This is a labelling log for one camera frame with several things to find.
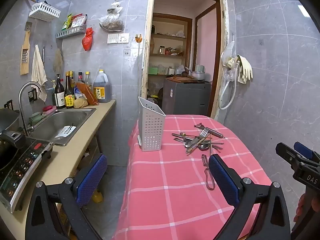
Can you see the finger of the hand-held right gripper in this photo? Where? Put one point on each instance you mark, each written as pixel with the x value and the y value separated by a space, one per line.
pixel 287 153
pixel 303 151

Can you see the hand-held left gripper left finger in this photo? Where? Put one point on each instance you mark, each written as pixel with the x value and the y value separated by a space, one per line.
pixel 91 177

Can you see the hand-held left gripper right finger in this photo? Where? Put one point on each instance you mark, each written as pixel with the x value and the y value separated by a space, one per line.
pixel 222 180

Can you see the steel spoon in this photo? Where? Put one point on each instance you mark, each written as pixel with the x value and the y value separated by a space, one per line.
pixel 188 145
pixel 204 147

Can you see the white perforated utensil holder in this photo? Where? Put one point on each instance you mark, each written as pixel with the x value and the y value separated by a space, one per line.
pixel 151 130

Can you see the person's right hand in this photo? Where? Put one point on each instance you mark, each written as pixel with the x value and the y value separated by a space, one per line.
pixel 301 207

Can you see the beige kitchen counter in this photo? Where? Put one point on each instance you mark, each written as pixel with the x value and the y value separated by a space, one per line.
pixel 75 152

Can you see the pink checked tablecloth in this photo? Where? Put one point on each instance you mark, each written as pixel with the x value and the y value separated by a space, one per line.
pixel 170 180

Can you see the white perforated plastic tray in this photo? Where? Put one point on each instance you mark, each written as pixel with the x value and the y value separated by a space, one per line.
pixel 65 131

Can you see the stainless steel sink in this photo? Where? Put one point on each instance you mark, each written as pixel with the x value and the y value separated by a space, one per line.
pixel 50 127

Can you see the induction cooker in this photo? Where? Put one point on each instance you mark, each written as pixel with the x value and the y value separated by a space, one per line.
pixel 22 167

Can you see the beige wrapped package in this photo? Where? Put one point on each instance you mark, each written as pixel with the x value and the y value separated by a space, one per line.
pixel 80 103

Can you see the green cup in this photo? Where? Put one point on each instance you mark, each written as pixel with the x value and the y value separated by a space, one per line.
pixel 36 118

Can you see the soy sauce bottle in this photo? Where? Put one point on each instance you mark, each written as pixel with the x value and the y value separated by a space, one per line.
pixel 69 97

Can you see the white blue bag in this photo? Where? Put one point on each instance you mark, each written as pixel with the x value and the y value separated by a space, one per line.
pixel 79 95

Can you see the orange seasoning packet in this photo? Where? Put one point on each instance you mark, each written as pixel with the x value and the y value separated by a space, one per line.
pixel 88 93

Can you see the grey appliance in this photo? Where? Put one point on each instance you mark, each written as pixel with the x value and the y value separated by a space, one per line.
pixel 186 97

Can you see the large dark oil jug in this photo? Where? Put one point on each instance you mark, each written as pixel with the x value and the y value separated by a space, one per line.
pixel 102 87

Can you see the yellow rubber gloves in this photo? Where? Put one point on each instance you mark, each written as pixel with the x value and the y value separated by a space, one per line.
pixel 245 68

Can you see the red cap sauce bottle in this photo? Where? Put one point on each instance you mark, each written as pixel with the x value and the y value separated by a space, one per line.
pixel 80 78

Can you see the dark yellow cap bottle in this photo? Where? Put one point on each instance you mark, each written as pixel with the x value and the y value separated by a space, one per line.
pixel 72 78

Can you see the black wok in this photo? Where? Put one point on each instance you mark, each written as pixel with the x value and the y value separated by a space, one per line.
pixel 8 120

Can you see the steel faucet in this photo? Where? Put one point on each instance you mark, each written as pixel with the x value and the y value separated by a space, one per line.
pixel 22 97

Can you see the steel pot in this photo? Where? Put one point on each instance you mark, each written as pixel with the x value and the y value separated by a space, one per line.
pixel 198 76

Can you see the wooden cutting board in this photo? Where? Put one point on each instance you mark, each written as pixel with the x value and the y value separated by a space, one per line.
pixel 181 79

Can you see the brown ladle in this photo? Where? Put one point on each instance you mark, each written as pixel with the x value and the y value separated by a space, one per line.
pixel 184 74

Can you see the clear hanging plastic bag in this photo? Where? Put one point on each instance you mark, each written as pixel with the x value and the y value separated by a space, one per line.
pixel 226 55

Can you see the beige hanging towel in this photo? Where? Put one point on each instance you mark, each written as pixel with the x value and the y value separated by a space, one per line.
pixel 38 72

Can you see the green box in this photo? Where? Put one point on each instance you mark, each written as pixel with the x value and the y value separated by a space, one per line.
pixel 153 70

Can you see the hanging steel rod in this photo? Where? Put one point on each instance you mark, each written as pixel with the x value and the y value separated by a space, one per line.
pixel 43 55

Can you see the wooden grater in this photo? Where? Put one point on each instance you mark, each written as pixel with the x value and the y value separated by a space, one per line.
pixel 24 62

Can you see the red plastic bag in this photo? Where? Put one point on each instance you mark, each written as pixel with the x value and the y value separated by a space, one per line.
pixel 87 38

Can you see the glass jar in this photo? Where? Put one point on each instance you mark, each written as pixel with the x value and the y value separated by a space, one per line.
pixel 162 50

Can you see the green snack packet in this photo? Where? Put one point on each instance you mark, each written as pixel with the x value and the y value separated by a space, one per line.
pixel 66 22

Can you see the clear bag of dried goods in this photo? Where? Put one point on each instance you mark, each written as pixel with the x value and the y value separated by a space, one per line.
pixel 111 21

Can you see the red snack packet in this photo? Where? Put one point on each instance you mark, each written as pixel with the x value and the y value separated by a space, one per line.
pixel 80 20

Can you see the small white wall socket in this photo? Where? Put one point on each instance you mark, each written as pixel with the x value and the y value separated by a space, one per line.
pixel 126 53

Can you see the wooden door frame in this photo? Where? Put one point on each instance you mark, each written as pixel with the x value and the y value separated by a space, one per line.
pixel 144 55

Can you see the white wall switch panel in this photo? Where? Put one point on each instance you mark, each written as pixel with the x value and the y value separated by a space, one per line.
pixel 113 38

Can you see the orange wall plug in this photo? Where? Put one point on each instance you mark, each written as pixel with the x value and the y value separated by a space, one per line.
pixel 139 39

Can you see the metal wall shelf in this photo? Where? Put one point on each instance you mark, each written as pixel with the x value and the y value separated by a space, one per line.
pixel 71 32

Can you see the white wall basket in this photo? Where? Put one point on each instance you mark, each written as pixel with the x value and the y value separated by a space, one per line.
pixel 45 11

